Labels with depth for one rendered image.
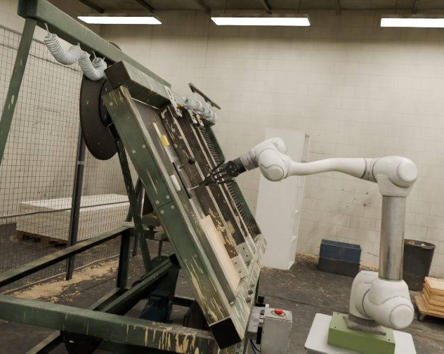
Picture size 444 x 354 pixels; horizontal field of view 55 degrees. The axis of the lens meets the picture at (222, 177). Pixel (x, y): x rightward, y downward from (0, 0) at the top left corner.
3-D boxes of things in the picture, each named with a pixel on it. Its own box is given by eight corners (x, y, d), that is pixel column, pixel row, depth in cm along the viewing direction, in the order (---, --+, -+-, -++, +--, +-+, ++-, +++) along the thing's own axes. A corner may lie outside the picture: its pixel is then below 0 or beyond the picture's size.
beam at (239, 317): (220, 351, 182) (243, 342, 180) (208, 325, 182) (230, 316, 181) (256, 248, 400) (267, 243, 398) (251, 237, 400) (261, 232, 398)
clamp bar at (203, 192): (236, 281, 240) (275, 264, 237) (147, 93, 244) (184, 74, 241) (238, 276, 250) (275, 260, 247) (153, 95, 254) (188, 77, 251)
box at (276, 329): (286, 362, 178) (292, 320, 177) (258, 357, 180) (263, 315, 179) (286, 350, 190) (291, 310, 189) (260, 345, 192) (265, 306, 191)
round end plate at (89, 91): (82, 161, 253) (95, 25, 249) (73, 159, 254) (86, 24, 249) (131, 161, 331) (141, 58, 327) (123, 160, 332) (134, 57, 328)
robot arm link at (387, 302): (393, 319, 202) (420, 337, 180) (360, 319, 199) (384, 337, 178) (401, 156, 201) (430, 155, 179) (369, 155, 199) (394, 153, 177)
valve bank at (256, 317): (270, 372, 204) (276, 324, 203) (241, 366, 207) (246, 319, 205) (273, 331, 254) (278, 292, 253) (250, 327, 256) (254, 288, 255)
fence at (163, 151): (228, 301, 206) (235, 298, 206) (145, 126, 210) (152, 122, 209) (230, 298, 211) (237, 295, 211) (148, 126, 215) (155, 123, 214)
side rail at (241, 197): (250, 238, 392) (260, 233, 390) (199, 130, 396) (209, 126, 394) (251, 237, 400) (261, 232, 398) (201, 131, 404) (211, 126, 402)
